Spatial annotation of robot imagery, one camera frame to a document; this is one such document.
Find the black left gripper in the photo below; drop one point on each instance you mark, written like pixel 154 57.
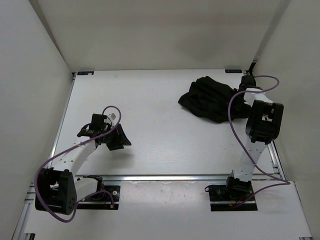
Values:
pixel 117 143

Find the black pleated skirt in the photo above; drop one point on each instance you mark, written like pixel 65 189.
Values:
pixel 208 99

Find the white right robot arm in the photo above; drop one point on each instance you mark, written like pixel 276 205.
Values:
pixel 262 127

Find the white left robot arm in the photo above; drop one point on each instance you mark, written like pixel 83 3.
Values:
pixel 59 189

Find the blue right corner label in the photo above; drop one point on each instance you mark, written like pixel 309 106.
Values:
pixel 233 71

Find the blue corner label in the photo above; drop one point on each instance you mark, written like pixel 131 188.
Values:
pixel 233 71
pixel 85 73

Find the white front cover board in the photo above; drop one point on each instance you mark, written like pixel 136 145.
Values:
pixel 179 210

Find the blue left corner label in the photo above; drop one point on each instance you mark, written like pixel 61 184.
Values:
pixel 85 73

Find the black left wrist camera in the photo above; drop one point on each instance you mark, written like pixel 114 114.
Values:
pixel 98 122

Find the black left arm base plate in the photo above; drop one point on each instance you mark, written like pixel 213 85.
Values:
pixel 103 201

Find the aluminium table frame rail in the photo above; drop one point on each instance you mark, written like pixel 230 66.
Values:
pixel 167 141

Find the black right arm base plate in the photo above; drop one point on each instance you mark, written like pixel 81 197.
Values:
pixel 223 200

